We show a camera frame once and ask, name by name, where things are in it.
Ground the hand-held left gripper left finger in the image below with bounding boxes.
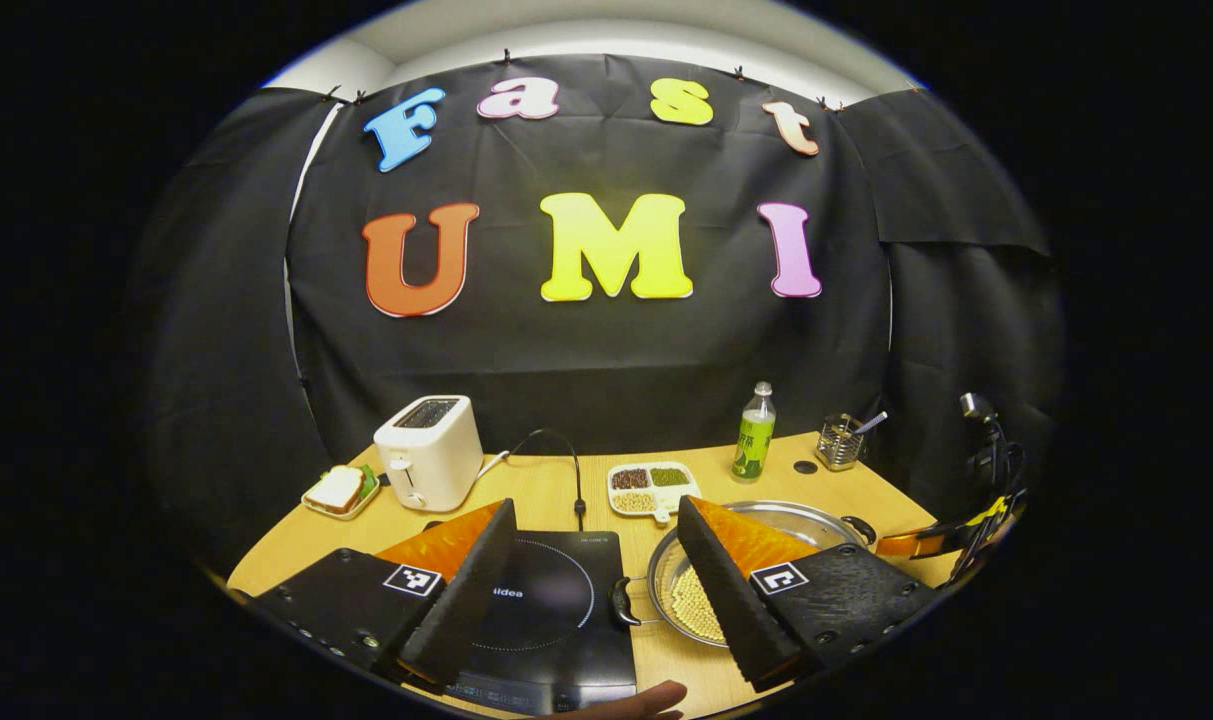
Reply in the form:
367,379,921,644
231,498,519,691

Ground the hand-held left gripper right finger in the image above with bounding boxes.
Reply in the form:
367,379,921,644
676,495,942,693

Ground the black induction cooktop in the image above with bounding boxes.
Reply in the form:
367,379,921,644
424,520,639,716

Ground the stainless steel pot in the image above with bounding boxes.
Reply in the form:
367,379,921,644
611,500,879,649

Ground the large pile of soybeans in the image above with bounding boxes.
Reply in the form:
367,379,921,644
669,565,727,643

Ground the white divided dish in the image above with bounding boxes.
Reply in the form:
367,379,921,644
606,460,702,526

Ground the white toaster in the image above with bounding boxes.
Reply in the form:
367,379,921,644
373,395,485,513

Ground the green label drink bottle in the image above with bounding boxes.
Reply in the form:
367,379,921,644
731,381,777,483

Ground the sandwich with lettuce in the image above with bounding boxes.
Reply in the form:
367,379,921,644
309,465,377,515

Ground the black backdrop cloth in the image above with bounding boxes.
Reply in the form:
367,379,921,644
131,55,1062,576

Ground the wire utensil holder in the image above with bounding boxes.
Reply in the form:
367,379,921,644
816,413,865,471

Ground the black power cable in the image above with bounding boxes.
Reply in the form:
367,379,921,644
506,428,588,532

